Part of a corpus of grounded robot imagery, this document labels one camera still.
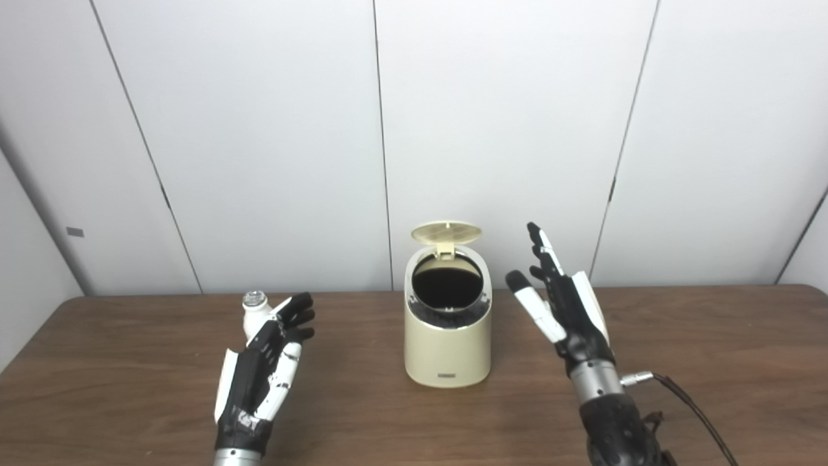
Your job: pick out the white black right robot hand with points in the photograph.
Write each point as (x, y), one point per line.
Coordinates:
(576, 317)

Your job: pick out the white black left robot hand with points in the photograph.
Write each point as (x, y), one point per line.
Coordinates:
(249, 388)

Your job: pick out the small white plastic bottle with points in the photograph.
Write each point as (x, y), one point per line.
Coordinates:
(254, 317)

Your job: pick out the cream-colored bin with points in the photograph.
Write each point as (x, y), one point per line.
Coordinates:
(446, 356)

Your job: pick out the cream round bin lid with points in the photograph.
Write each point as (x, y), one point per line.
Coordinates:
(446, 233)

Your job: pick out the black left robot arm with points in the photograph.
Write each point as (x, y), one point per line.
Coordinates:
(236, 458)

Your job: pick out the black wall panel clip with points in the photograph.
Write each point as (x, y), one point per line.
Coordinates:
(611, 189)
(166, 196)

